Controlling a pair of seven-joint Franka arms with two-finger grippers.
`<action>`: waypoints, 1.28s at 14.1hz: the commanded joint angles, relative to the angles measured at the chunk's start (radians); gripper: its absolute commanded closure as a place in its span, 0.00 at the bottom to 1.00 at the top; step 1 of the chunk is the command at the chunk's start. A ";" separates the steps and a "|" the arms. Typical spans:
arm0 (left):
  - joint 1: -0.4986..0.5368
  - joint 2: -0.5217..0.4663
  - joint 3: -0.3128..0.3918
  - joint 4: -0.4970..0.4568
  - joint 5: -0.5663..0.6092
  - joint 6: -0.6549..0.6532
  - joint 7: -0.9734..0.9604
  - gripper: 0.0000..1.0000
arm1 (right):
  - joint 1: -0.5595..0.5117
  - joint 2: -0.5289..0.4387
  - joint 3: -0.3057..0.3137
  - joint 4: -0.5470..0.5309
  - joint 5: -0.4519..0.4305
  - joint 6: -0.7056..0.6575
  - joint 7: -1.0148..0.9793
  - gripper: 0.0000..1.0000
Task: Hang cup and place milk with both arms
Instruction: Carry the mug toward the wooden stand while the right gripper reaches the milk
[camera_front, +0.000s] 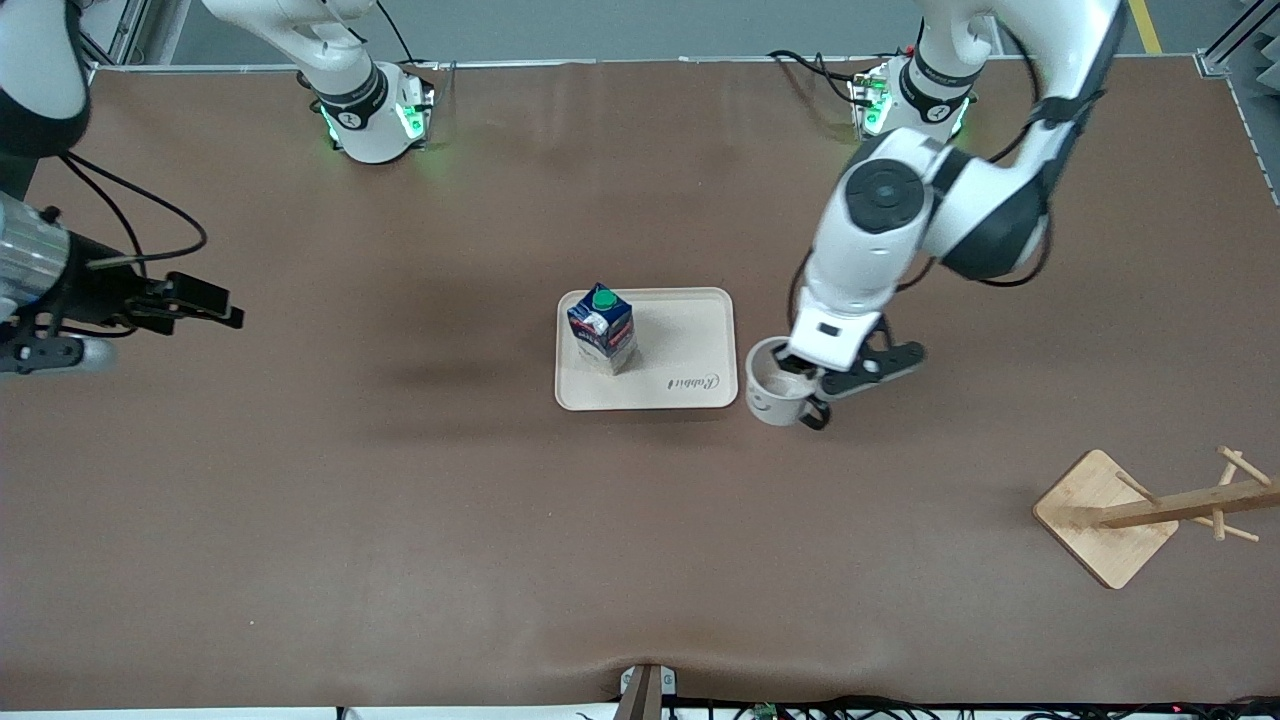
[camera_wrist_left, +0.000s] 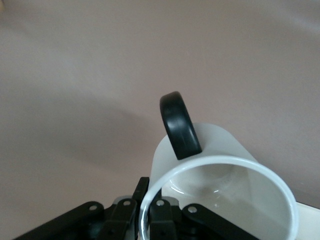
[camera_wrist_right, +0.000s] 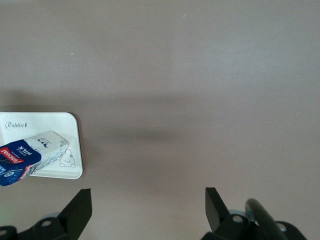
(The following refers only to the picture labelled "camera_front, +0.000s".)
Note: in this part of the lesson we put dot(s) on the wooden mug rack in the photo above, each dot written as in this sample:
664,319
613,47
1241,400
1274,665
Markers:
1095,515

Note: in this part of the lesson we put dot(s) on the cream rectangular plastic tray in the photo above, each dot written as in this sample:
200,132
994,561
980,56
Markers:
680,340

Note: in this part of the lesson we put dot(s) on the metal table edge clamp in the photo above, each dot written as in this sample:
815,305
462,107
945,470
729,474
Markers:
648,690

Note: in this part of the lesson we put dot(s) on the blue milk carton green cap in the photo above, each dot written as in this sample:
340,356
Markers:
603,330

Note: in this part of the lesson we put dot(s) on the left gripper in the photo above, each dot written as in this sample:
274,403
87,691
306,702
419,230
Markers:
794,363

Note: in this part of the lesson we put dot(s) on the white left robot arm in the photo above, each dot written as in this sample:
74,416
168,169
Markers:
880,240

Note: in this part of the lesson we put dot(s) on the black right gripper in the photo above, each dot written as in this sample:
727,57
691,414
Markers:
93,292

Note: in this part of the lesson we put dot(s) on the brown table cover mat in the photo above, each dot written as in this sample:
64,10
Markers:
300,500

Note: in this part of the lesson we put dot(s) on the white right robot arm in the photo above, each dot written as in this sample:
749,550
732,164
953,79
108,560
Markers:
365,125

